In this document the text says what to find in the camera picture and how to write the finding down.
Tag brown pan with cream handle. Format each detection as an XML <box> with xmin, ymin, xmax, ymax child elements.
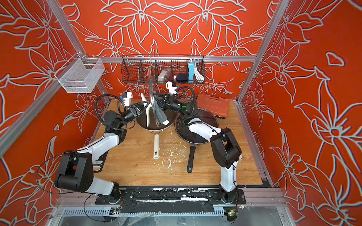
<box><xmin>136</xmin><ymin>107</ymin><xmax>177</xmax><ymax>160</ymax></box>

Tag glass lid with cream handle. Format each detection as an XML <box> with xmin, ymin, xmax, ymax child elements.
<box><xmin>144</xmin><ymin>68</ymin><xmax>160</xmax><ymax>127</ymax></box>

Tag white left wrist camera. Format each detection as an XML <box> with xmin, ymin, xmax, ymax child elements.
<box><xmin>120</xmin><ymin>91</ymin><xmax>133</xmax><ymax>107</ymax></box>

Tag black lidded frying pan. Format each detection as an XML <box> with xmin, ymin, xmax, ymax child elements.
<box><xmin>175</xmin><ymin>108</ymin><xmax>220</xmax><ymax>173</ymax></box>

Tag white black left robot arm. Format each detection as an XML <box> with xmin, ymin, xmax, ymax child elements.
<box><xmin>55</xmin><ymin>101</ymin><xmax>150</xmax><ymax>201</ymax></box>

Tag white wire mesh basket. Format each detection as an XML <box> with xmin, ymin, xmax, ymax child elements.
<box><xmin>56</xmin><ymin>58</ymin><xmax>105</xmax><ymax>94</ymax></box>

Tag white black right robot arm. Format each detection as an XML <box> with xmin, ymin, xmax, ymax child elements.
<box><xmin>155</xmin><ymin>94</ymin><xmax>242</xmax><ymax>204</ymax></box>

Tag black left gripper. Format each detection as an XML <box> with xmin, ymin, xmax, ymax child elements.
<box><xmin>118</xmin><ymin>103</ymin><xmax>150</xmax><ymax>131</ymax></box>

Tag black wire wall basket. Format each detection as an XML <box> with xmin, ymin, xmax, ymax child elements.
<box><xmin>121</xmin><ymin>54</ymin><xmax>206</xmax><ymax>84</ymax></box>

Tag grey cleaning cloth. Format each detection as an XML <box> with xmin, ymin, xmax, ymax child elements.
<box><xmin>153</xmin><ymin>98</ymin><xmax>169</xmax><ymax>126</ymax></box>

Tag light blue box in basket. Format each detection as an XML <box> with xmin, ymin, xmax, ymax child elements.
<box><xmin>188</xmin><ymin>59</ymin><xmax>195</xmax><ymax>84</ymax></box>

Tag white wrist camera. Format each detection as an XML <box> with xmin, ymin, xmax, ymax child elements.
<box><xmin>166</xmin><ymin>81</ymin><xmax>178</xmax><ymax>95</ymax></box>
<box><xmin>120</xmin><ymin>91</ymin><xmax>133</xmax><ymax>107</ymax></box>

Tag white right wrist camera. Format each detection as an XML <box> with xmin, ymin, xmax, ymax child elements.
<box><xmin>166</xmin><ymin>81</ymin><xmax>178</xmax><ymax>95</ymax></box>

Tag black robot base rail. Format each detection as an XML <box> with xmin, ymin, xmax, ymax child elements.
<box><xmin>95</xmin><ymin>185</ymin><xmax>246</xmax><ymax>214</ymax></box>

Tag orange plastic tool case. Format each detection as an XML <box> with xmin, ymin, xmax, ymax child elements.
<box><xmin>197</xmin><ymin>94</ymin><xmax>229</xmax><ymax>118</ymax></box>

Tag white cables in basket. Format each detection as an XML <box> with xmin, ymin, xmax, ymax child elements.
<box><xmin>194</xmin><ymin>66</ymin><xmax>206</xmax><ymax>84</ymax></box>

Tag dark blue round object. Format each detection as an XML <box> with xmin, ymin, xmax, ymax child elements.
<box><xmin>176</xmin><ymin>73</ymin><xmax>188</xmax><ymax>84</ymax></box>

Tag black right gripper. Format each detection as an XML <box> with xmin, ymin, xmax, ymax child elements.
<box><xmin>152</xmin><ymin>97</ymin><xmax>187</xmax><ymax>118</ymax></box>

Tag silver packet in basket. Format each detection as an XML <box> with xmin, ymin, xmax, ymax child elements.
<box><xmin>157</xmin><ymin>68</ymin><xmax>172</xmax><ymax>84</ymax></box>

